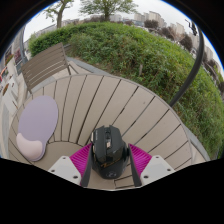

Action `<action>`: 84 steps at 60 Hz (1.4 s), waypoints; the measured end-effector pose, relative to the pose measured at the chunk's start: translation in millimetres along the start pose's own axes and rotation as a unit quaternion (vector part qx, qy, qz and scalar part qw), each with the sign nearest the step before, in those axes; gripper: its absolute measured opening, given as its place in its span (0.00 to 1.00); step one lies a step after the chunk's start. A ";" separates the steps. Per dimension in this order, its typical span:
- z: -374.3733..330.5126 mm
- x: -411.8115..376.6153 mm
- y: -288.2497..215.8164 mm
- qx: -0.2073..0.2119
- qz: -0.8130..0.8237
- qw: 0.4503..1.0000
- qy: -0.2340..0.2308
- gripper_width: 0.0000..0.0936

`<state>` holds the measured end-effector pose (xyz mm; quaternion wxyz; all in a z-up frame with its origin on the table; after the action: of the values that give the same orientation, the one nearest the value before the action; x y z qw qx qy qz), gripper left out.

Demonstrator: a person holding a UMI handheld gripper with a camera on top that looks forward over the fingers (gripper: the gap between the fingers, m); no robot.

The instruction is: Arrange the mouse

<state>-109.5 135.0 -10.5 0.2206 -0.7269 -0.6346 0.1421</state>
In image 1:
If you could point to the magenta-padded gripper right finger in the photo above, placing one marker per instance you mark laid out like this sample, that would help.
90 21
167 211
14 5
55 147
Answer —
155 169

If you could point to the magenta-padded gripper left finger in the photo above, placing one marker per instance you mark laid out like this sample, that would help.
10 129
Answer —
66 169

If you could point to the black computer mouse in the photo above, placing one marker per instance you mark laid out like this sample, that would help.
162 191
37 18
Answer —
108 151

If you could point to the lilac mouse pad with wrist rest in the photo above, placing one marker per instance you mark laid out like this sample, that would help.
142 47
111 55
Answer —
37 123

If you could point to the white planter box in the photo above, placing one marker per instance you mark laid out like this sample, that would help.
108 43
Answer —
9 96

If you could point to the dark curved umbrella pole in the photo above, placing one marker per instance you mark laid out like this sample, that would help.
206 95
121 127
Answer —
191 73

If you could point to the slatted outdoor chair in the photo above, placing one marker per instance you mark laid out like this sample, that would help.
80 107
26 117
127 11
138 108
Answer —
41 68

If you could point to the grey sign pillar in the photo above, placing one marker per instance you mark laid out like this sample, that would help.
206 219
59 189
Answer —
22 46

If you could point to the distant apartment buildings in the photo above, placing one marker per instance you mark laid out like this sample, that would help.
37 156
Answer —
153 18

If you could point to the bare-trunked green tree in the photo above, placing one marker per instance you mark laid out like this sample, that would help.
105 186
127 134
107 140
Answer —
60 11

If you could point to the bushy green tree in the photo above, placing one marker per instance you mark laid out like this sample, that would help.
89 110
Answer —
106 6

